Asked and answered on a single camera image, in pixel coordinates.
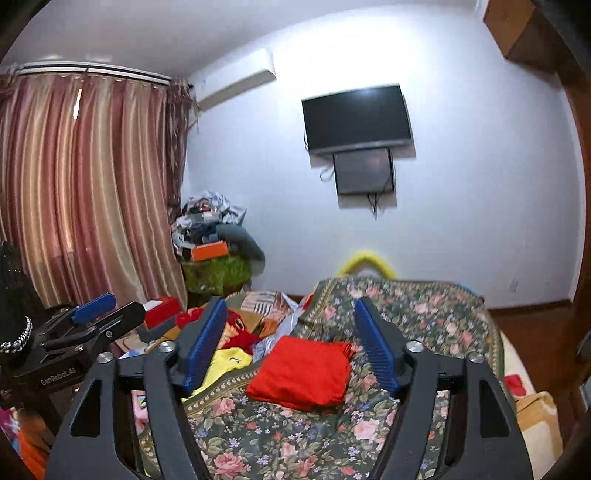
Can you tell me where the white air conditioner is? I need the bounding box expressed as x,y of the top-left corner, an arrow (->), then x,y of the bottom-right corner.
194,48 -> 277,110

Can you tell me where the red garment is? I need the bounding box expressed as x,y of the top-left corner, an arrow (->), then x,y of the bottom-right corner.
246,335 -> 357,412

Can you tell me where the pile of clothes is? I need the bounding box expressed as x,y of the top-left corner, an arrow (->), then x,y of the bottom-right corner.
172,189 -> 266,278

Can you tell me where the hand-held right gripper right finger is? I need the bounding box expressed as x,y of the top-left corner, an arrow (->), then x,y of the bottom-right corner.
354,296 -> 533,480

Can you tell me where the orange cloth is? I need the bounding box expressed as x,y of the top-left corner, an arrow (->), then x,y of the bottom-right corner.
17,413 -> 52,480

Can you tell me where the small black wall panel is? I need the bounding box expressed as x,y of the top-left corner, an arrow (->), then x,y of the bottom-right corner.
332,148 -> 395,195

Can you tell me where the yellow cloth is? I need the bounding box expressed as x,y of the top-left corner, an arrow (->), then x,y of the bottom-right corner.
182,347 -> 252,402

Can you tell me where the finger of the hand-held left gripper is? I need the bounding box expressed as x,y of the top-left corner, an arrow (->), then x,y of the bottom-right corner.
33,292 -> 117,340
44,302 -> 147,356

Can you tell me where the yellow hoop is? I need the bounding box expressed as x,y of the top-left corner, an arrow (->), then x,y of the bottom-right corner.
337,249 -> 397,279

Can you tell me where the red plush toy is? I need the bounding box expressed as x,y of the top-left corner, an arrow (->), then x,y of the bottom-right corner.
175,308 -> 259,355

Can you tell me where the floral blanket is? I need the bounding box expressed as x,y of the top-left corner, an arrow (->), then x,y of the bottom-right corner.
139,276 -> 515,480

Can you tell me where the black wall television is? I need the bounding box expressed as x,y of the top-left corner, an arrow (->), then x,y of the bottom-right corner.
301,84 -> 414,156

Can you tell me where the white curtain rail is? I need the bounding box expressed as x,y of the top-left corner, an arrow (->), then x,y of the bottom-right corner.
0,61 -> 190,86

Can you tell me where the striped pink curtain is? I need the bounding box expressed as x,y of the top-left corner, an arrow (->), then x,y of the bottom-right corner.
0,69 -> 192,310

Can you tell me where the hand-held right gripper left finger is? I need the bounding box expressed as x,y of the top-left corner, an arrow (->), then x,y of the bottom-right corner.
44,296 -> 228,480

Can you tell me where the red box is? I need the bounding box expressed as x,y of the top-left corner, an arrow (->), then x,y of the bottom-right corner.
145,296 -> 181,328

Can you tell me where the brown wooden wardrobe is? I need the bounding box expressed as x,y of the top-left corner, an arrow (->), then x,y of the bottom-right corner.
482,0 -> 568,75

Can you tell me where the orange box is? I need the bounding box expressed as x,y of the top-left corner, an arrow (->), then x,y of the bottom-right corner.
190,240 -> 230,262

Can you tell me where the striped patterned cloth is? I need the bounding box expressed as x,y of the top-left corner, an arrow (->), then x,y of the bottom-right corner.
240,290 -> 308,344

